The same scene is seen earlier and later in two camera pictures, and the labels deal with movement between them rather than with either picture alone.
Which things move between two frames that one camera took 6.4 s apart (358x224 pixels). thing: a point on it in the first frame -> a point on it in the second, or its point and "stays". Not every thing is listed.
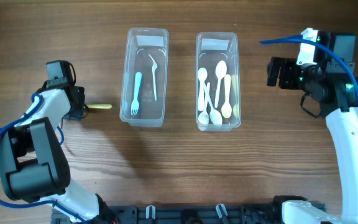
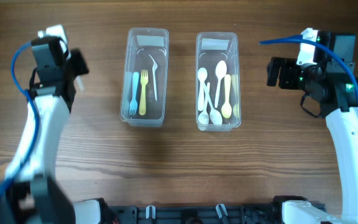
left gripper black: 77,115 -> 78,58
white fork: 154,67 stays
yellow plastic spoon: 226,110 stays
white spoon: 215,116 stays
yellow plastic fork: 99,106 -> 144,79
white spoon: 202,75 stays
